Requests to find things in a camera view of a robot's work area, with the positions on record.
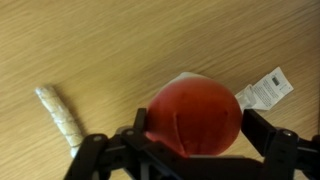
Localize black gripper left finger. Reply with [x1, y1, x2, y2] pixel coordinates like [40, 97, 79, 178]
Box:
[63, 107, 151, 180]

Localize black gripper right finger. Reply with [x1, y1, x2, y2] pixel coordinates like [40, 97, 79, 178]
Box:
[241, 108, 300, 180]

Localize white rope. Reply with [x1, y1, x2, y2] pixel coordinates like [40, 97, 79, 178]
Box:
[34, 85, 84, 158]

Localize red turnip plushie green leaves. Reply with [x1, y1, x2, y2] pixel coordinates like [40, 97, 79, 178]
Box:
[143, 66, 295, 158]

